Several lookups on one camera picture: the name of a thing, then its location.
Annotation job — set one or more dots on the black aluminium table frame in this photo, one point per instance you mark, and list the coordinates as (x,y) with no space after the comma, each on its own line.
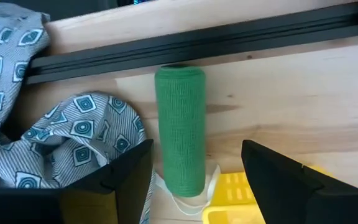
(197,43)

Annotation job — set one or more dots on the white fabric strip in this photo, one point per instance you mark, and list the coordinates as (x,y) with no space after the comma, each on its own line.
(213,180)

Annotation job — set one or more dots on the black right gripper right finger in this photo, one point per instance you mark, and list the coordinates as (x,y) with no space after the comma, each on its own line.
(278,186)

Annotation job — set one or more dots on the yellow plastic tray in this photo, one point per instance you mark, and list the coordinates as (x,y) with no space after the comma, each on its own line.
(235,189)

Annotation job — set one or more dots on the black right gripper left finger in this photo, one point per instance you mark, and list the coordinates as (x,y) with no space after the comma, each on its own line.
(126,180)

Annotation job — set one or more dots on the green bandage roll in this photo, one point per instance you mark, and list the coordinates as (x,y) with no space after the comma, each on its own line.
(180,130)

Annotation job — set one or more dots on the grey patterned hospital gown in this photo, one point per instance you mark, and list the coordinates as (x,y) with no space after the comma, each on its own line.
(82,130)

